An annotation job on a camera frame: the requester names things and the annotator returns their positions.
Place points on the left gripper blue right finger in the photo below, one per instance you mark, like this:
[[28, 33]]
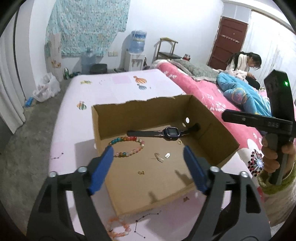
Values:
[[198, 168]]

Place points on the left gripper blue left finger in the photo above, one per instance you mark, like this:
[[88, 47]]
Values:
[[98, 168]]

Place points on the silver rhinestone hair clip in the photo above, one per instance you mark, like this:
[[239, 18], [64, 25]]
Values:
[[167, 155]]

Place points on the gold hair clip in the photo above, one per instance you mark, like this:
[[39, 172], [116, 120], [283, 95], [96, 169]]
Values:
[[158, 157]]

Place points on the dark blue smart watch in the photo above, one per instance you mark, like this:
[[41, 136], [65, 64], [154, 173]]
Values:
[[169, 133]]

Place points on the person right forearm green sleeve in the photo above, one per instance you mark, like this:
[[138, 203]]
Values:
[[279, 200]]

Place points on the person right hand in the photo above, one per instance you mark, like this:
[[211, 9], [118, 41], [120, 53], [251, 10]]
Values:
[[270, 157]]

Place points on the pink floral blanket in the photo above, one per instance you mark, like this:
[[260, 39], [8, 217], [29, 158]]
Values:
[[212, 97]]

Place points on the blue patterned quilt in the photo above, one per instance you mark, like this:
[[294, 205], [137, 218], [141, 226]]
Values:
[[243, 95]]

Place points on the brown cardboard box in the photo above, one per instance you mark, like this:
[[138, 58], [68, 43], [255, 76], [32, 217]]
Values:
[[137, 181]]

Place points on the seated person white sweater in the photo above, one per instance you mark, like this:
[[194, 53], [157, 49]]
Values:
[[241, 62]]

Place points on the white plastic bag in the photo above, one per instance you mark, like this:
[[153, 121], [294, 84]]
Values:
[[49, 87]]

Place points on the grey patterned blanket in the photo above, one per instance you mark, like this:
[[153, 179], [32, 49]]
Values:
[[196, 71]]

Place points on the black waste bin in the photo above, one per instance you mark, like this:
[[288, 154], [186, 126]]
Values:
[[98, 69]]

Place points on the dark red door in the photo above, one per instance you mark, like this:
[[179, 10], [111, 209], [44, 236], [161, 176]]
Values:
[[229, 40]]

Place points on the white water dispenser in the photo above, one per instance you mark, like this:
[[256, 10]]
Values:
[[134, 62]]

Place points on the wooden chair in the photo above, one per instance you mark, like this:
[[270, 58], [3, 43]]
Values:
[[166, 49]]

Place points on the white curtain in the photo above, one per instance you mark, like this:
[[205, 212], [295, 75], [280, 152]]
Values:
[[12, 96]]

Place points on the blue water jug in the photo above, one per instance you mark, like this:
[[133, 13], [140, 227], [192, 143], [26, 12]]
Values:
[[137, 41]]

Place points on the teal floral wall cloth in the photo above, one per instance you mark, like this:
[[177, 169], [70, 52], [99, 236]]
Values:
[[86, 25]]

